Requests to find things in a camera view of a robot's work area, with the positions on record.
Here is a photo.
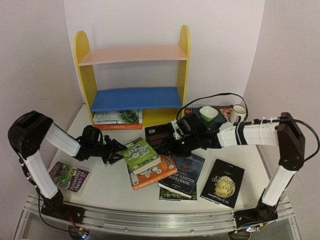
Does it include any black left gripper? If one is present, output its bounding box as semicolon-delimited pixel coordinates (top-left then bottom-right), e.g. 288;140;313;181
89;138;128;165

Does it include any green cartoon paperback book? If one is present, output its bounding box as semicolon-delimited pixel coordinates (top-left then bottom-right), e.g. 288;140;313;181
120;137;161;175

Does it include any large orange Good Morning book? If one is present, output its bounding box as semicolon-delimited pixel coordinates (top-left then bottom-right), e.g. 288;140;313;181
94;123;143;131

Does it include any orange cartoon paperback book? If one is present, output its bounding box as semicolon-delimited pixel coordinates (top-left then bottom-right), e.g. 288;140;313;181
127;155;178;191

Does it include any white Singularity palm book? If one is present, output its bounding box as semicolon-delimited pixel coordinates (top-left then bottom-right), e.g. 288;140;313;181
93;110;143;125

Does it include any purple Treehouse book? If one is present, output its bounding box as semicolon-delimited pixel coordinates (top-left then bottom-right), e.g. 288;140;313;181
49;161;91;197

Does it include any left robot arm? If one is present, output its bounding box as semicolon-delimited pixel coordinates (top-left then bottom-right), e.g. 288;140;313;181
7;110;127;219

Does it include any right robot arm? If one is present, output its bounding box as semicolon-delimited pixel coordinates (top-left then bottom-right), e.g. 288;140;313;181
161;112;306;223

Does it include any Nineteen Eighty-Four book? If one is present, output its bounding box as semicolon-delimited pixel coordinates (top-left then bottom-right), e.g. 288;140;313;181
158;154;205;199

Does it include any black paperback barcode book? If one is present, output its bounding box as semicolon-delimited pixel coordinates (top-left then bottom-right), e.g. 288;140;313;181
144;123;174;152

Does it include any green white bowl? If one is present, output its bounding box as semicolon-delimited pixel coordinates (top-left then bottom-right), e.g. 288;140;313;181
199;106;219;122

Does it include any yellow pink blue bookshelf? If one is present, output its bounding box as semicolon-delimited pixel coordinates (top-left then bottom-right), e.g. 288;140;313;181
74;24;191;127

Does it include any dark green forest book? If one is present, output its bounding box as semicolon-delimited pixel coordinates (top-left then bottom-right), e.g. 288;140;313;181
159;187;197;202

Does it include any black Moon and Sixpence book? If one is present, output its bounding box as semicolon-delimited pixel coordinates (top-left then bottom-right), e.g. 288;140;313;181
200;158;245;209

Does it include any patterned cloth mat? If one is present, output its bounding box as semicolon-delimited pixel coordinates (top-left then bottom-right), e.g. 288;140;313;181
183;104;234;123

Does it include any white mug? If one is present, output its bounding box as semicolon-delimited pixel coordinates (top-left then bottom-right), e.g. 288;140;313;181
229;104;247;123

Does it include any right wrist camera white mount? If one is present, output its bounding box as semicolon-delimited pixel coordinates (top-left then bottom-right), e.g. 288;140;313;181
171;120;183;140

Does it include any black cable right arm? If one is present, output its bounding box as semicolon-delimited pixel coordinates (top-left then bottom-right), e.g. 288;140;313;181
176;92;320;163

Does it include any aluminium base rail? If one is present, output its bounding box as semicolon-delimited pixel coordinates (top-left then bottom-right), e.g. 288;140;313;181
12;195;299;240

